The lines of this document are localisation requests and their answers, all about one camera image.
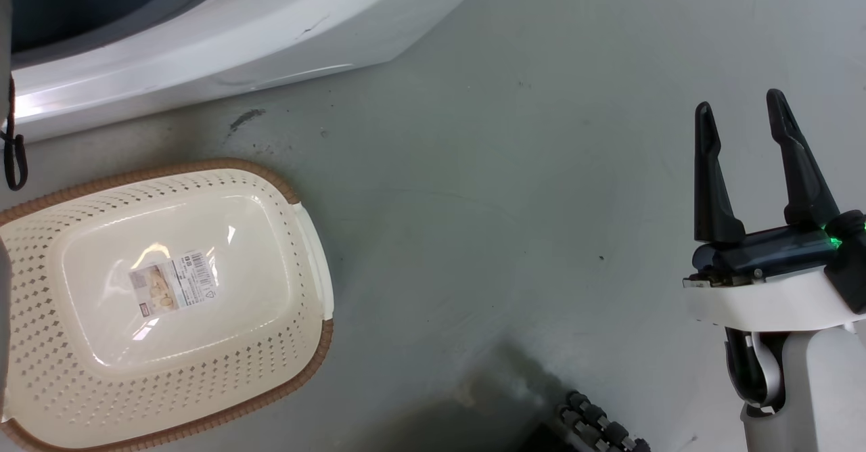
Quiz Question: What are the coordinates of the product label sticker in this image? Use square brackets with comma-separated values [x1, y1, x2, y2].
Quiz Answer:
[129, 251, 219, 316]

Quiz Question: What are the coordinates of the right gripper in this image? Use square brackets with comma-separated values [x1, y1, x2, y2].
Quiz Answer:
[682, 89, 866, 334]

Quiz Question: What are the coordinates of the thin black cable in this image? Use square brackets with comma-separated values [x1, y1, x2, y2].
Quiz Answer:
[0, 76, 29, 191]

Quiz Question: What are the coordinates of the white washing machine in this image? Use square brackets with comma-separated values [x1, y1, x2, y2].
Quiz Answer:
[0, 0, 503, 144]

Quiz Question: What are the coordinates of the cream perforated laundry basket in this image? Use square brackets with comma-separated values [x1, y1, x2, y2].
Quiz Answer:
[0, 158, 335, 452]

